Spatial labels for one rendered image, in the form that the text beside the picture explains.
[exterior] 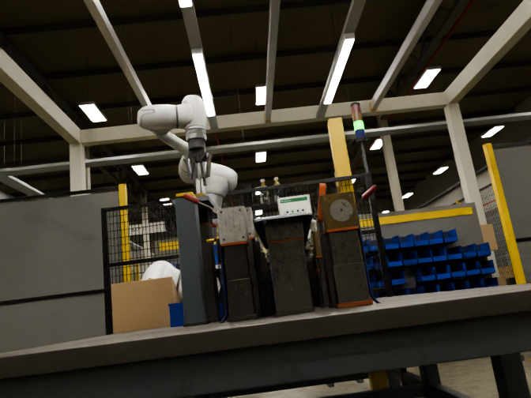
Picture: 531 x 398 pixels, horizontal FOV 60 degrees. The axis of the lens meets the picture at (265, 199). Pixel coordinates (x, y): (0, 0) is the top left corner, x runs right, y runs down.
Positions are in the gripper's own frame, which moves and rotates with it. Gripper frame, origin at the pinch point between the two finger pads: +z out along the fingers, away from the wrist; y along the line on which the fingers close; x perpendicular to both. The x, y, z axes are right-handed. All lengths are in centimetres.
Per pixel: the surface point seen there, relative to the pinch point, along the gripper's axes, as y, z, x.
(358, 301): 59, 54, -30
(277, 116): -34, -211, 430
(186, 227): 4.6, 22.7, -30.2
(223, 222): 20.5, 24.3, -37.2
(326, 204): 54, 23, -31
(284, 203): 12, -15, 127
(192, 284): 5, 42, -30
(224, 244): 20, 32, -37
